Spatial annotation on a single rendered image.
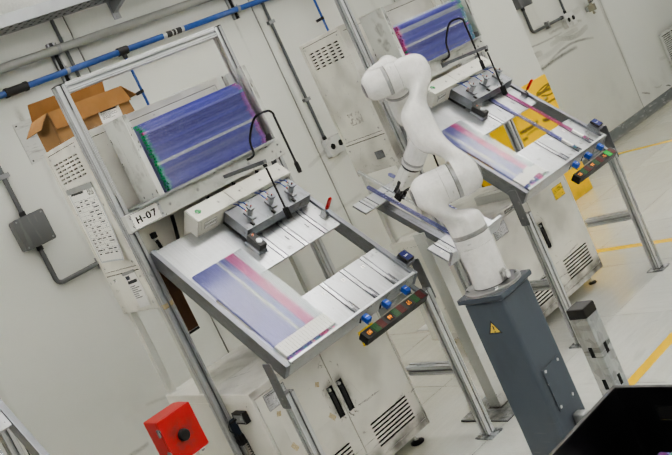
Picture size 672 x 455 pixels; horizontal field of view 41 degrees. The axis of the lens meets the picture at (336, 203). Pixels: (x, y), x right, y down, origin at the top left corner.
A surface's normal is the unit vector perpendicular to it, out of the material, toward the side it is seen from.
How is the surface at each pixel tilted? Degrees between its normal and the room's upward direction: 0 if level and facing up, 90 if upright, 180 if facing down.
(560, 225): 90
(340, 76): 90
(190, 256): 45
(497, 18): 90
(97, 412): 90
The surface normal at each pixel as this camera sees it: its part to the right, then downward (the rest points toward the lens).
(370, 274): 0.13, -0.76
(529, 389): -0.64, 0.40
